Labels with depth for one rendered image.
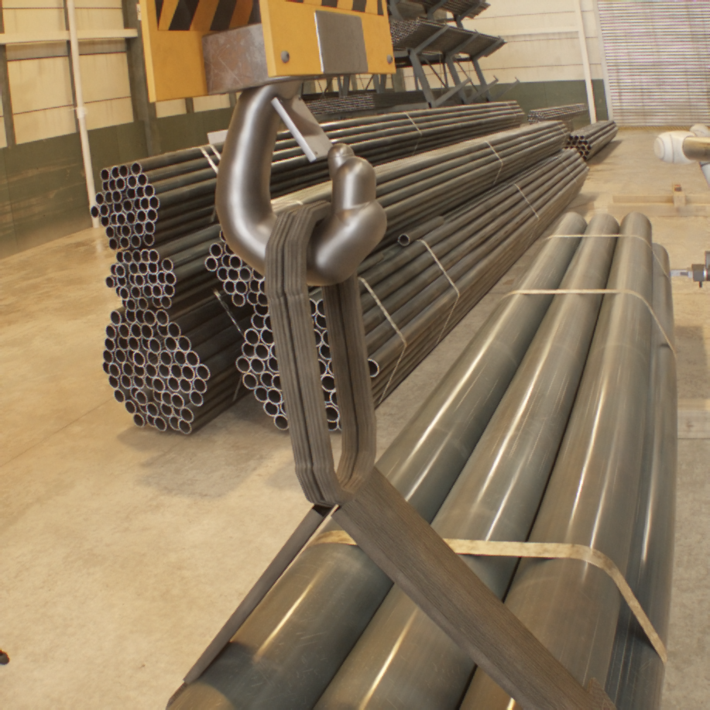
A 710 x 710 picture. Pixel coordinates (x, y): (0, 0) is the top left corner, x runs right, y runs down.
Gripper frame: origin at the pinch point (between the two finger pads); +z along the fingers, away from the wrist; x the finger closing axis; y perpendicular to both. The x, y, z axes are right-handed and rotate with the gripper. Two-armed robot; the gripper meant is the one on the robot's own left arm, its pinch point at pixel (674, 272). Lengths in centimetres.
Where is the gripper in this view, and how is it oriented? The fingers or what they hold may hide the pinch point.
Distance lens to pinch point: 328.0
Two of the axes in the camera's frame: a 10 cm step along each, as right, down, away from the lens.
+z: -9.2, 0.0, 3.9
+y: 1.3, 9.5, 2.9
